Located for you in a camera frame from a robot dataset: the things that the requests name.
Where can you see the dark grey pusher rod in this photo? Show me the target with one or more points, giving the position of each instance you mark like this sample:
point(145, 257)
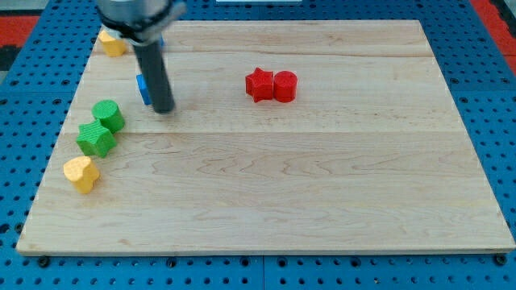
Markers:
point(152, 67)

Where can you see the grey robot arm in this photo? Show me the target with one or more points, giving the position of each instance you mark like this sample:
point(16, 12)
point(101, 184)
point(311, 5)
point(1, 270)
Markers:
point(141, 23)

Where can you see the yellow heart block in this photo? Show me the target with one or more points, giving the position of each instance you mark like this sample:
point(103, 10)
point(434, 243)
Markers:
point(82, 173)

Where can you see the wooden board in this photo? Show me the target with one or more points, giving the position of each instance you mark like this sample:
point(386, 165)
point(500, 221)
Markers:
point(370, 158)

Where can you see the blue block behind rod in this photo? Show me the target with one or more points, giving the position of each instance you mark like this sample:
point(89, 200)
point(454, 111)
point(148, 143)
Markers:
point(143, 89)

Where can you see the yellow block at top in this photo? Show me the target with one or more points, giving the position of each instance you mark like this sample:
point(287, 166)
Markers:
point(111, 46)

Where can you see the green cylinder block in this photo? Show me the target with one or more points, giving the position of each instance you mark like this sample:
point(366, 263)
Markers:
point(109, 115)

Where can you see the green star block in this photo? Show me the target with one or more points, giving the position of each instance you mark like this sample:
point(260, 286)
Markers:
point(95, 139)

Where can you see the red star block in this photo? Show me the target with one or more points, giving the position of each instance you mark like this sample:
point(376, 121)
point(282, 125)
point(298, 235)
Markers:
point(259, 85)

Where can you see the red cylinder block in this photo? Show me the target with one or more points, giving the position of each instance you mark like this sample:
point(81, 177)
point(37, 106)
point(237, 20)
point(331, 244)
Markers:
point(285, 86)

